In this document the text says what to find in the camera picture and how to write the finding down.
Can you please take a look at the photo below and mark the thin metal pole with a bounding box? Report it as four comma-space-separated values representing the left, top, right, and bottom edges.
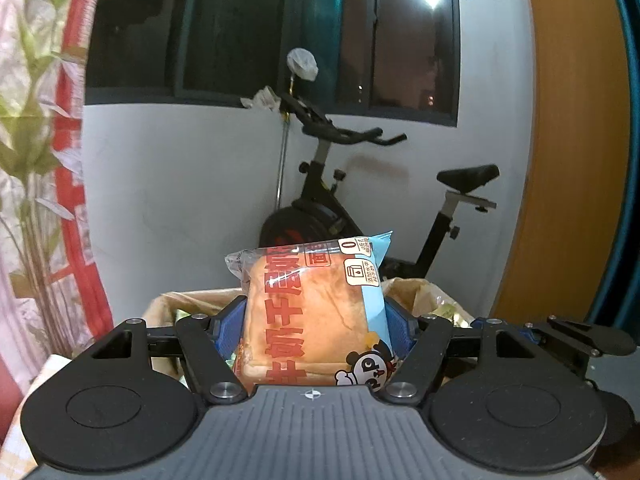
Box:
274, 80, 296, 211

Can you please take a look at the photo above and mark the packaged bread slice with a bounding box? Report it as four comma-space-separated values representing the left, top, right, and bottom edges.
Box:
224, 230, 401, 387

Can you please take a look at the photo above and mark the yellow checked tablecloth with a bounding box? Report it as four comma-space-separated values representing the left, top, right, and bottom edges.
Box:
0, 352, 66, 480

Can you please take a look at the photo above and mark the black exercise bike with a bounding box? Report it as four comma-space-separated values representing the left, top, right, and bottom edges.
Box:
257, 91, 501, 286

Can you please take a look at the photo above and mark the wooden door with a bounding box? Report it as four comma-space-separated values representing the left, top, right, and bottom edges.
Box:
492, 0, 631, 321

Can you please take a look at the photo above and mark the taped cardboard box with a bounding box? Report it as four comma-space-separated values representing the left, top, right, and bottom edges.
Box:
142, 276, 476, 386

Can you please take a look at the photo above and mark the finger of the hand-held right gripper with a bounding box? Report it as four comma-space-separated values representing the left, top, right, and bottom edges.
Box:
522, 315, 637, 358

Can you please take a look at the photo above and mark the teal door frame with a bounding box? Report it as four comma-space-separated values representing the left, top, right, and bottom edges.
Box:
590, 0, 640, 331

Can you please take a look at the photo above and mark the crumpled white tissue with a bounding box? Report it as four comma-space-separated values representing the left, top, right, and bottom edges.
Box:
240, 86, 281, 112

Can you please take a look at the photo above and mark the white plastic bag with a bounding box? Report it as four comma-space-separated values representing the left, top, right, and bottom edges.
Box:
286, 47, 319, 82

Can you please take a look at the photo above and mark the dark window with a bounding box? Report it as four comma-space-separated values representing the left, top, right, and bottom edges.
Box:
85, 0, 461, 128

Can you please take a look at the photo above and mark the yellow snack packet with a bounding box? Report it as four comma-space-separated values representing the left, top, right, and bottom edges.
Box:
425, 300, 473, 326

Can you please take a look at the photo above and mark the printed plant curtain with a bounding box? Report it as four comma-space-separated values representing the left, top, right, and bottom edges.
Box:
0, 0, 116, 396

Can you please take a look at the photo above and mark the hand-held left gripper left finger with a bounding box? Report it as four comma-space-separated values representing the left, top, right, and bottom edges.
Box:
90, 296, 251, 405

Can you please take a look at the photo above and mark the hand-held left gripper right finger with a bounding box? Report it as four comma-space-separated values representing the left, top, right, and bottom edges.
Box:
377, 296, 531, 405

